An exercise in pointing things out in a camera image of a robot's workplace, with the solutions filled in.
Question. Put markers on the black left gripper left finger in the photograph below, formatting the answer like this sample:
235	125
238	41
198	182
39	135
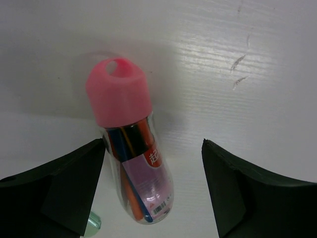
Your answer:
53	200

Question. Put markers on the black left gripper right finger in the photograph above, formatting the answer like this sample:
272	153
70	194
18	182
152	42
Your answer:
251	202

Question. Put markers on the mint green highlighter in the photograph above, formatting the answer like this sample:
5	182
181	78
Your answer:
94	221

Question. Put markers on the pink-capped clear marker jar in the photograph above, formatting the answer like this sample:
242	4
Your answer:
119	96

